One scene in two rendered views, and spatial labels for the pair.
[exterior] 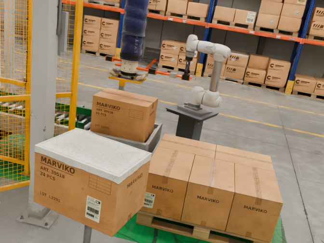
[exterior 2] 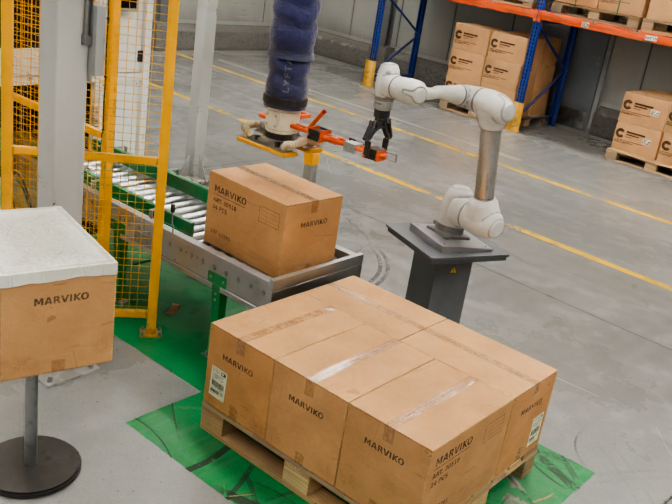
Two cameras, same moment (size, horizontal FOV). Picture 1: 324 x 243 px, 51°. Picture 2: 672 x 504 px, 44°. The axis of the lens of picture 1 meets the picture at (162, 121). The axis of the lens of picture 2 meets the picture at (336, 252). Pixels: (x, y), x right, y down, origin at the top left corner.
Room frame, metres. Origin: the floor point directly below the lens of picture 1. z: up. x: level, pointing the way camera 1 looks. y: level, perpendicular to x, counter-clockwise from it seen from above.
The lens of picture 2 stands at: (0.00, -1.95, 2.22)
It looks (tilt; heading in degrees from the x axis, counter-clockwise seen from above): 21 degrees down; 29
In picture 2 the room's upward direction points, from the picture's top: 9 degrees clockwise
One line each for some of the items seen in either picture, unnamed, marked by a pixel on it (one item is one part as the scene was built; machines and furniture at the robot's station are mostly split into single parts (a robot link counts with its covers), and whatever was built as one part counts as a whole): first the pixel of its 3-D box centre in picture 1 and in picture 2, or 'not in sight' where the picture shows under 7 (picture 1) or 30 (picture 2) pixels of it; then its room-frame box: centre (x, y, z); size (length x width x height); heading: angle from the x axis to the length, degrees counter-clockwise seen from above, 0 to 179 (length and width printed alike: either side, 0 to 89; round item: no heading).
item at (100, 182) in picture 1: (92, 177); (32, 286); (1.91, 0.39, 0.82); 0.60 x 0.40 x 0.40; 68
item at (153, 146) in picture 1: (153, 143); (316, 289); (3.43, 0.05, 0.48); 0.70 x 0.03 x 0.15; 172
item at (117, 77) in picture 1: (125, 77); (267, 143); (3.38, 0.44, 1.17); 0.34 x 0.10 x 0.05; 83
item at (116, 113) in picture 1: (124, 114); (271, 218); (3.47, 0.41, 0.75); 0.60 x 0.40 x 0.40; 79
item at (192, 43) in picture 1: (193, 43); (389, 80); (3.40, -0.18, 1.62); 0.13 x 0.11 x 0.16; 68
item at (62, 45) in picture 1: (54, 30); (87, 37); (2.63, 0.93, 1.62); 0.20 x 0.05 x 0.30; 82
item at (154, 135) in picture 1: (154, 134); (318, 271); (3.43, 0.06, 0.58); 0.70 x 0.03 x 0.06; 172
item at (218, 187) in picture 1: (210, 180); (378, 385); (3.03, -0.57, 0.34); 1.20 x 1.00 x 0.40; 82
